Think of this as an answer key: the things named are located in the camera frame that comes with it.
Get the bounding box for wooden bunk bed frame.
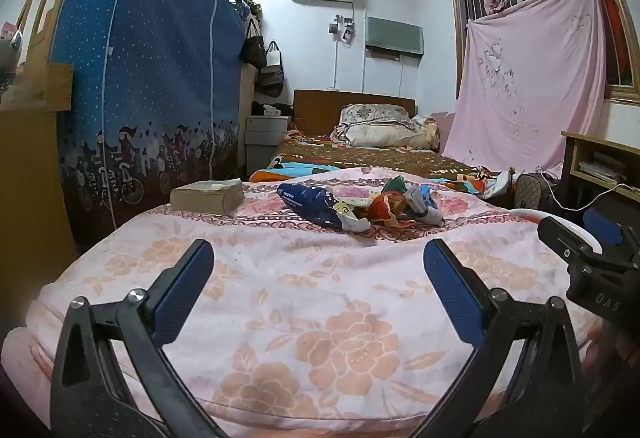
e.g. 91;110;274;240
0;0;98;334

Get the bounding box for white nightstand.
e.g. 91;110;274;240
244;115;292;175

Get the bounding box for beige tissue pack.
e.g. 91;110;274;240
170;178;245;215

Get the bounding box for brown colourful patterned bedspread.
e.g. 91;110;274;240
249;130;511;195

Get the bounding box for white cable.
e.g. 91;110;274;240
537;182;640;213

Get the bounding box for grey covered wall television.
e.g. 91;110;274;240
365;16;425;58

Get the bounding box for pink floral blanket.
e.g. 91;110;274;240
0;165;601;438

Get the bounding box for dark blue snack bag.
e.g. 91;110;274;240
276;181;351;231

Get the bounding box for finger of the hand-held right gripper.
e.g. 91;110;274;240
537;217;608;264
582;209;640;260

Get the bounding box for cream pillow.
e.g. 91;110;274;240
345;118;436;150

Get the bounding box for stack of papers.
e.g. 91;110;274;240
577;151;627;184

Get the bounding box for wooden shelf desk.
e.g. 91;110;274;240
560;131;640;219

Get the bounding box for folded cream quilt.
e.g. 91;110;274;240
410;115;442;152

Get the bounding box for red hanging cloth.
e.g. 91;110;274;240
594;0;632;80

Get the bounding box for brown checked bag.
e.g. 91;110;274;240
515;172;552;214

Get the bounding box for hanging bags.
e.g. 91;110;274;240
257;40;285;98

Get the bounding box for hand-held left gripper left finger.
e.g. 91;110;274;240
50;239;231;438

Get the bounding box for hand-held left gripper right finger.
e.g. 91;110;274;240
415;238;586;438

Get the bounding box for red orange wrapper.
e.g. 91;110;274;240
369;192;407;225

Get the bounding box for pink hanging sheet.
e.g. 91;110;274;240
442;0;608;175

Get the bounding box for black handbag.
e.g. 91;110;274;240
243;17;268;70

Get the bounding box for brown wooden headboard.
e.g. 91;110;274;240
293;89;416;135

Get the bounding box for blue dotted fabric wardrobe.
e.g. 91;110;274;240
50;0;251;249

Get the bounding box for red basin with white rim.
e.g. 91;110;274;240
510;208;603;254

